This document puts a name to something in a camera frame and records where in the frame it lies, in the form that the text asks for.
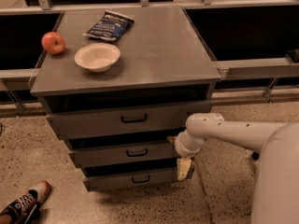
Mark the white bowl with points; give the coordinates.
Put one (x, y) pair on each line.
(97, 57)

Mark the grey bottom drawer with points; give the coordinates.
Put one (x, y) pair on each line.
(134, 179)

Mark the grey drawer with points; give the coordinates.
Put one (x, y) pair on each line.
(100, 151)
(134, 179)
(122, 120)

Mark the grey top drawer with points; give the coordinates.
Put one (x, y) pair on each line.
(122, 120)

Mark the grey metal railing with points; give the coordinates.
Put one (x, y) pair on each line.
(198, 63)

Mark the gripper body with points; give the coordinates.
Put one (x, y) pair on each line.
(181, 147)

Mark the black chair leg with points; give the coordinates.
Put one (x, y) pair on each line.
(255, 156)

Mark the grey drawer cabinet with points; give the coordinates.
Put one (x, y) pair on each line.
(143, 46)

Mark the red black sneaker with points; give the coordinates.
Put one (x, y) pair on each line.
(16, 211)

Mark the blue chip bag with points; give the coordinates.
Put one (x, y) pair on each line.
(110, 27)

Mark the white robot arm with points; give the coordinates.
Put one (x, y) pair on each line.
(276, 191)

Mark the red apple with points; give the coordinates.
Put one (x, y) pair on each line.
(53, 43)

